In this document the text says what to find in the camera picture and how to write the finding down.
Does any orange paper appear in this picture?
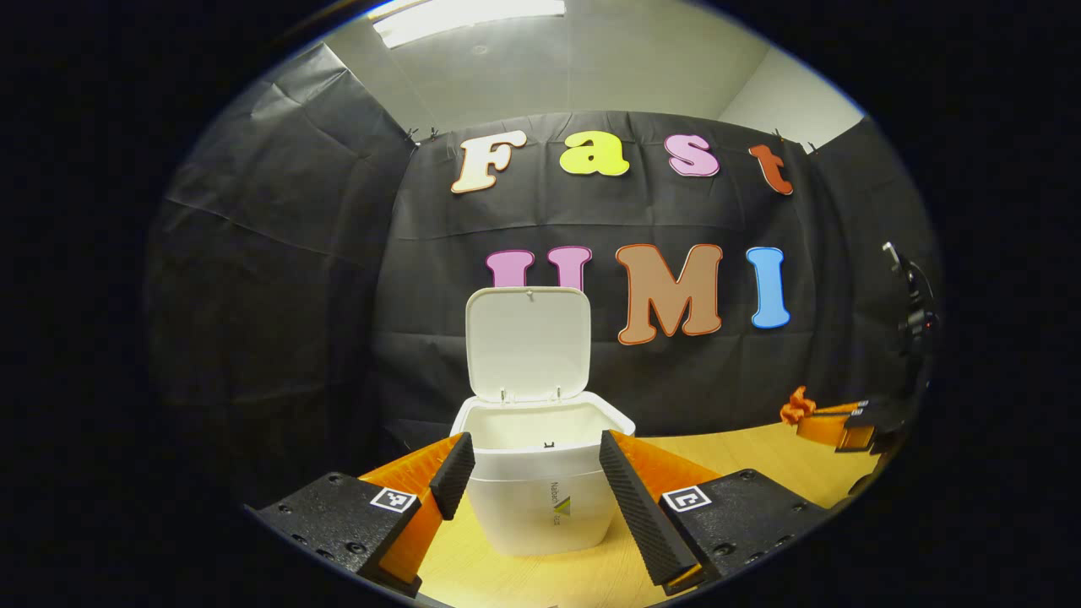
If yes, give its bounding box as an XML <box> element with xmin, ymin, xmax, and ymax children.
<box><xmin>780</xmin><ymin>386</ymin><xmax>818</xmax><ymax>426</ymax></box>

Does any white desktop garbage bin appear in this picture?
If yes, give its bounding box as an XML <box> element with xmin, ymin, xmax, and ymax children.
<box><xmin>450</xmin><ymin>286</ymin><xmax>637</xmax><ymax>557</ymax></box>

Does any black backdrop cloth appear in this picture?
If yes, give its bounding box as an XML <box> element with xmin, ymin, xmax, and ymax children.
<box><xmin>145</xmin><ymin>42</ymin><xmax>942</xmax><ymax>508</ymax></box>

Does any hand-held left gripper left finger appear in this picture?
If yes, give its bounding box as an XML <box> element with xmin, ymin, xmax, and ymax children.
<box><xmin>245</xmin><ymin>432</ymin><xmax>475</xmax><ymax>599</ymax></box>

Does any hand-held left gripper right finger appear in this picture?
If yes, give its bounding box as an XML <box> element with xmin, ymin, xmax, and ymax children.
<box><xmin>598</xmin><ymin>429</ymin><xmax>834</xmax><ymax>597</ymax></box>

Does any wooden desktop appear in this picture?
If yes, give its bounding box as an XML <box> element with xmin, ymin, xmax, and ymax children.
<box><xmin>418</xmin><ymin>420</ymin><xmax>885</xmax><ymax>608</ymax></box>

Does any ceiling light panel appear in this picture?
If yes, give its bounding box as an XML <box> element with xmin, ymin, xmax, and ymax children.
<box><xmin>372</xmin><ymin>0</ymin><xmax>567</xmax><ymax>49</ymax></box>

